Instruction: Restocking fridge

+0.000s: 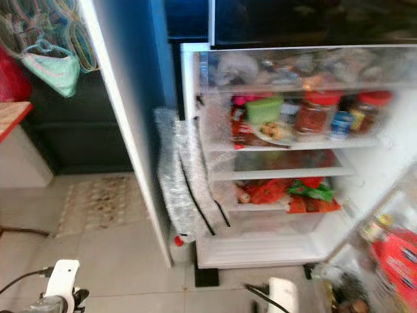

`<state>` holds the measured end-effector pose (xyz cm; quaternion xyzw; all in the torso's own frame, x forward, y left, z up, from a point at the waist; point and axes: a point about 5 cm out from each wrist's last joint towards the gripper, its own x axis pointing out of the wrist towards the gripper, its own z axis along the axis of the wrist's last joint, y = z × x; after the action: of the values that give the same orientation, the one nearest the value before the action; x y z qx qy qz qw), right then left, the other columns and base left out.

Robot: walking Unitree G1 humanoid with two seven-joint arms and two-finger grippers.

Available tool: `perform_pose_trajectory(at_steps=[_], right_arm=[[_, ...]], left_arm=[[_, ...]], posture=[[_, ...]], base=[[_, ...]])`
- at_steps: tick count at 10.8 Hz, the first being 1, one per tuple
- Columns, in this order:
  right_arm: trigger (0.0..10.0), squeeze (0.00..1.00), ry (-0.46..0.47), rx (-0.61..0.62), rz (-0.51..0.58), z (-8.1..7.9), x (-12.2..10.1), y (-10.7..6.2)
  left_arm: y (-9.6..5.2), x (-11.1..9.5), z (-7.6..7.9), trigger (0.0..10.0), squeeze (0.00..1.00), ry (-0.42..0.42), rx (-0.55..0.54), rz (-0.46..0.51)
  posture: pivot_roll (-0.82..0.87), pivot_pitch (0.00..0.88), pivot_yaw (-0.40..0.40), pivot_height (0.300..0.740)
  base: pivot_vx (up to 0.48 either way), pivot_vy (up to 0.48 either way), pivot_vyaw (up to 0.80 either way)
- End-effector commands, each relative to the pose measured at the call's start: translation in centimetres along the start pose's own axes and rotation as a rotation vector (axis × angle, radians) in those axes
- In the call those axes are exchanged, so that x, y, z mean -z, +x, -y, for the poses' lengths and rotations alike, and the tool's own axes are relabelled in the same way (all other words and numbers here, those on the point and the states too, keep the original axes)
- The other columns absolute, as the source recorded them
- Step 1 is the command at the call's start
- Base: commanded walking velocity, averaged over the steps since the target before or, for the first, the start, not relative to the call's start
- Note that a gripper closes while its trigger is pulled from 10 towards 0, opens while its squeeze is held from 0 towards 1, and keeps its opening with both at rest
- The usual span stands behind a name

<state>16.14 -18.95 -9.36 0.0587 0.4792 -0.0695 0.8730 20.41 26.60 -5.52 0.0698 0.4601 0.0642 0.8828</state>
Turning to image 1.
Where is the red-lid jar of chili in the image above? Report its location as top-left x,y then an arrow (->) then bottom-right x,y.
293,92 -> 343,137

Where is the clear bubble wrap roll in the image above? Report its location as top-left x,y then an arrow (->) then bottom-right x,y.
154,107 -> 213,239

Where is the black cabinet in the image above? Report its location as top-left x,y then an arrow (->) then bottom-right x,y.
22,65 -> 135,176

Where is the white jug with red cap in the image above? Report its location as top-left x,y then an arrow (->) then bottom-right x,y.
167,224 -> 197,265

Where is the red snack packet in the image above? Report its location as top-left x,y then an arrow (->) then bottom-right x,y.
229,104 -> 255,150

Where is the white interior black door fridge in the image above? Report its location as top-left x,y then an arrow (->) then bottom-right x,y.
180,0 -> 417,270

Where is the red printed carton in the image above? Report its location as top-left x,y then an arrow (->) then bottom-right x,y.
371,224 -> 417,308

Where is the yellow cap sauce bottle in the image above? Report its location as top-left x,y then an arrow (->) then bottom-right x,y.
361,213 -> 395,244

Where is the clear chiller compartment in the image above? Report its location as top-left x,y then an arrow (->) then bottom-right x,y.
199,48 -> 417,93

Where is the clear crisper drawer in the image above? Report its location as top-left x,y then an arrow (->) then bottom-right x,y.
227,208 -> 343,237

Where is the orange-red flat packet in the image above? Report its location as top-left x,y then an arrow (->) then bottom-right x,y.
286,195 -> 342,215

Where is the open fridge door with racks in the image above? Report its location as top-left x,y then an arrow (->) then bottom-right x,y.
312,175 -> 417,313

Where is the red-lid jar with yellow label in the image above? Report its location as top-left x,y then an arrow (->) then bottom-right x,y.
350,91 -> 392,135

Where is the green snack packet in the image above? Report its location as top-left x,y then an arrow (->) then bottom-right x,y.
286,179 -> 335,202

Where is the green cloth with pink trim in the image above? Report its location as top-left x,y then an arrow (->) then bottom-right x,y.
20,38 -> 83,99

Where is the black fridge foot block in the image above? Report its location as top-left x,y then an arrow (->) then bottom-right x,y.
302,261 -> 317,280
194,265 -> 220,288

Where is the white-edged glass fridge shelf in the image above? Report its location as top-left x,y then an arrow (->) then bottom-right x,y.
205,137 -> 382,154
210,166 -> 357,183
225,201 -> 343,216

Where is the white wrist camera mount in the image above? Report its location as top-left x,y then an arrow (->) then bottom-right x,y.
44,259 -> 81,313
266,276 -> 300,313

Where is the blue drink can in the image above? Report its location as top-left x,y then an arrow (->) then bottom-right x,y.
330,110 -> 355,140

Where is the marble pattern folding table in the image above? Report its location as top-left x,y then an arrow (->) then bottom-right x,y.
0,100 -> 34,143

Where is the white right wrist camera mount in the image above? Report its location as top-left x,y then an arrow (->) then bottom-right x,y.
266,276 -> 300,313

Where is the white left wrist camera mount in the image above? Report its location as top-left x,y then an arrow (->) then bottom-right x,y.
44,259 -> 81,313

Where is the red hanging plastic bag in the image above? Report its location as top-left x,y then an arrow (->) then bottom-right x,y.
0,45 -> 34,104

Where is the pink food packet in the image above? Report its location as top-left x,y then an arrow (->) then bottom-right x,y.
232,95 -> 257,107

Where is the white plate of food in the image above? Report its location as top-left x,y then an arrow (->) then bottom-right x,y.
252,120 -> 295,146

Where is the bundle of wire clothes hangers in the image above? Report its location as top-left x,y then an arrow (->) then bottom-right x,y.
0,0 -> 99,73

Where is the beige patterned floor rug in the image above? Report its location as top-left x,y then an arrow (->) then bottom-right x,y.
55,172 -> 154,237

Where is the green plastic food box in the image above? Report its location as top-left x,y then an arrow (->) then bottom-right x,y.
246,96 -> 285,125

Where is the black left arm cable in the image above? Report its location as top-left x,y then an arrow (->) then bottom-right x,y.
0,265 -> 54,295

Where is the crumpled red food bag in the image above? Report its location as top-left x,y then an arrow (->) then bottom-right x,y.
247,179 -> 291,207

